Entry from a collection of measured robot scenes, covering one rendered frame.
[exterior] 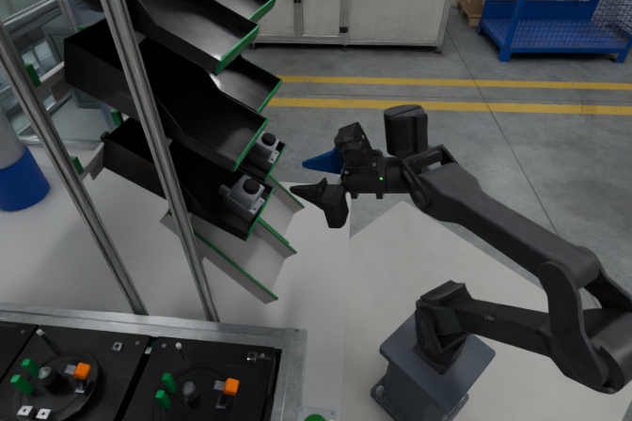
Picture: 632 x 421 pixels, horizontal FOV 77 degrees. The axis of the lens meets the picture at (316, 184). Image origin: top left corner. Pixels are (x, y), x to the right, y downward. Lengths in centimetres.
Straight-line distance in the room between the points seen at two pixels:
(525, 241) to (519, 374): 60
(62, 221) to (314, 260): 78
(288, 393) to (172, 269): 50
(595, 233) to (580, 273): 237
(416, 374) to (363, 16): 399
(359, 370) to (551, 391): 40
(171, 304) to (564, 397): 90
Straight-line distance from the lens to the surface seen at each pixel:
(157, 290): 114
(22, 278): 133
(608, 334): 50
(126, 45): 56
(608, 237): 287
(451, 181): 55
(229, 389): 73
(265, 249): 93
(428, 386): 75
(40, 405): 93
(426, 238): 122
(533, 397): 104
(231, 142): 67
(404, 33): 456
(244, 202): 73
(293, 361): 87
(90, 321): 103
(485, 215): 51
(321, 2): 441
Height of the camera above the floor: 174
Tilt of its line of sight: 41 degrees down
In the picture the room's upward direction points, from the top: straight up
